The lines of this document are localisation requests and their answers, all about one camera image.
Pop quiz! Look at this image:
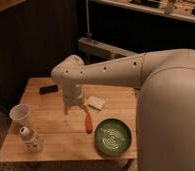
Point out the green round plate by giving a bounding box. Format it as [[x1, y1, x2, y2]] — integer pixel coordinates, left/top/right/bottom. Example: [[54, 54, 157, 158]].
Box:
[[94, 118, 132, 157]]

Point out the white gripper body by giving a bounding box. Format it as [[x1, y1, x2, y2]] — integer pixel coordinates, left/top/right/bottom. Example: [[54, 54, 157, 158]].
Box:
[[62, 84, 84, 106]]

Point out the grey metal beam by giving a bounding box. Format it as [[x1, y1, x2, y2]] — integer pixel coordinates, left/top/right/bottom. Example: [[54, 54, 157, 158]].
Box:
[[78, 37, 135, 60]]

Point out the white sponge block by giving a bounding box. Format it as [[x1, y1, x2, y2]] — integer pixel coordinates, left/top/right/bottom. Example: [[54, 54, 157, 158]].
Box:
[[87, 96, 105, 110]]

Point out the wooden table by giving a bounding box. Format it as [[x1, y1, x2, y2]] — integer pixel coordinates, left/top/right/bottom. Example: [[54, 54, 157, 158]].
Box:
[[0, 77, 136, 162]]

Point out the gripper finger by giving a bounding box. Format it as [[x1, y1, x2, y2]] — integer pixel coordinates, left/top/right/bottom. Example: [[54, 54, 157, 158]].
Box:
[[80, 104, 88, 113], [64, 105, 69, 115]]

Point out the clear plastic bottle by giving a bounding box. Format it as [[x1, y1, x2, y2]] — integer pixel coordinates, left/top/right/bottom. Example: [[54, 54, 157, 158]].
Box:
[[19, 127, 42, 152]]

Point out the black rectangular object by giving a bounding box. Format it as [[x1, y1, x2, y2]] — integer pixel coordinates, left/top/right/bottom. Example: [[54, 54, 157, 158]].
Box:
[[39, 85, 58, 95]]

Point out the clear plastic cup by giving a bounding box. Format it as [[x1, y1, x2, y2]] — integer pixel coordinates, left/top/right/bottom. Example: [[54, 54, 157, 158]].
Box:
[[9, 104, 32, 126]]

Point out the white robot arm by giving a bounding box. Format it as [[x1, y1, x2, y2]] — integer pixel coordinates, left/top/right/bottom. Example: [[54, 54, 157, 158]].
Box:
[[51, 49, 195, 171]]

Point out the background shelf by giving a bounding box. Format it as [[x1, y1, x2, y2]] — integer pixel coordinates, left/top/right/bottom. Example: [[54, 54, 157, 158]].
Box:
[[92, 0, 195, 23]]

